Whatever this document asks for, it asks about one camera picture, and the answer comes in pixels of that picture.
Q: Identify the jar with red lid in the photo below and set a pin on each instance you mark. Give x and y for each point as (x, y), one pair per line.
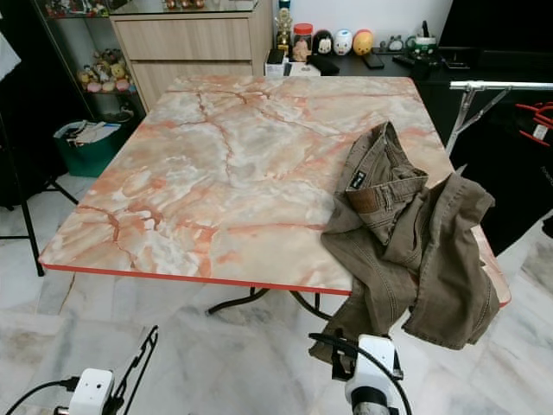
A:
(302, 45)

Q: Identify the light wood cabinet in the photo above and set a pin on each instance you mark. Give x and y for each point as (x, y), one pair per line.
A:
(181, 39)

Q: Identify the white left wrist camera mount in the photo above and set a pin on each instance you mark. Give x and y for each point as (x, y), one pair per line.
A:
(91, 393)

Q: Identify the black egg figure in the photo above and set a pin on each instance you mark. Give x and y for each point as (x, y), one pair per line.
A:
(323, 43)

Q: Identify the brown trousers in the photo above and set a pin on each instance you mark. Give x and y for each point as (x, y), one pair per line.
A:
(406, 251)

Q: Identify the green storage basket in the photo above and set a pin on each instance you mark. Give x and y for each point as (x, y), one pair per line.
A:
(91, 160)

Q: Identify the black glass display shelf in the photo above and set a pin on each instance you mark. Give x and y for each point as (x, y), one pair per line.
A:
(78, 35)

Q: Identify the small gold trophy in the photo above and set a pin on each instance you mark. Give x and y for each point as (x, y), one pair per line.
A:
(284, 35)

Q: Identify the small grey figure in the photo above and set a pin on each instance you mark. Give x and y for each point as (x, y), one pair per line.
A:
(396, 43)

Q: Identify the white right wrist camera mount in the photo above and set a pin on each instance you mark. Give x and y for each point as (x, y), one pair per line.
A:
(376, 363)

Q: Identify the black television cabinet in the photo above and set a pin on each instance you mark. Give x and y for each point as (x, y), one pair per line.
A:
(510, 199)

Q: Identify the black hanger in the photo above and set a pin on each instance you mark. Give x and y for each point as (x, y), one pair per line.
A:
(138, 363)

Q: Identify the green desk gadget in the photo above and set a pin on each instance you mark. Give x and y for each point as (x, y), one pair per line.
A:
(423, 47)

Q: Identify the small white box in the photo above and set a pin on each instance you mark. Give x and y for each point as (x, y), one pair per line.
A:
(276, 69)

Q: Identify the silver metal clothes rack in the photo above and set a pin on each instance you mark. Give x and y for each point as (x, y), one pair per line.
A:
(501, 86)

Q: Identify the black tripod white head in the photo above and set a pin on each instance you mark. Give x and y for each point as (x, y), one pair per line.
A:
(7, 60)

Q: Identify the white egg figure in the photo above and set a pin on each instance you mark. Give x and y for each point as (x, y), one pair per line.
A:
(343, 41)

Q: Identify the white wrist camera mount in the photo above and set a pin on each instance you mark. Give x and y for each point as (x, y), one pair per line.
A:
(376, 363)
(91, 393)

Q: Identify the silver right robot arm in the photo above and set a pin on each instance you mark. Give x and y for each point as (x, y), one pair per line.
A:
(371, 405)

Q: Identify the red hanger carrying shirt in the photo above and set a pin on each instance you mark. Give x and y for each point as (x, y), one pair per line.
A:
(536, 110)

